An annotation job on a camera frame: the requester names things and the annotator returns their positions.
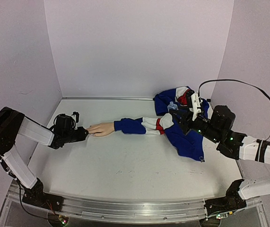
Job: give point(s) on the nail polish bottle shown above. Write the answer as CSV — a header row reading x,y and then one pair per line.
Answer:
x,y
172,106

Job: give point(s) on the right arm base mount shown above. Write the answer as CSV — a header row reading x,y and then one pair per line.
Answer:
x,y
231,202

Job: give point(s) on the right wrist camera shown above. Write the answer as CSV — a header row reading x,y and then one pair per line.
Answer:
x,y
194,104

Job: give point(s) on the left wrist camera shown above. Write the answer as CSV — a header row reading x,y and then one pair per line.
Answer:
x,y
75,117

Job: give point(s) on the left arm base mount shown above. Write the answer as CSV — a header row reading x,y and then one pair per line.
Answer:
x,y
36,196

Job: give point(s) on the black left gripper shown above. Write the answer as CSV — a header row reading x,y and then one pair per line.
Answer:
x,y
82,135

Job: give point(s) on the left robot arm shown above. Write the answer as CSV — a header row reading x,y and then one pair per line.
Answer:
x,y
14,124

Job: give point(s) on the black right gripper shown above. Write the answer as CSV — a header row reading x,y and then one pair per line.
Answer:
x,y
182,120

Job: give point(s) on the mannequin hand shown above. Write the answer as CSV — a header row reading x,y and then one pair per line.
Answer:
x,y
101,129

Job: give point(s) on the blue white red jacket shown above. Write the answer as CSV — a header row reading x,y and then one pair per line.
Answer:
x,y
189,145

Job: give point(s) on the aluminium front rail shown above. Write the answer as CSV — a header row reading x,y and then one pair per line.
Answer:
x,y
129,212

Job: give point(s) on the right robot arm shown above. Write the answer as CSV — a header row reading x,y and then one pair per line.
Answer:
x,y
234,145

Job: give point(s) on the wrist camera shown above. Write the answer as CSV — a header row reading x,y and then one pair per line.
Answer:
x,y
75,117
194,104

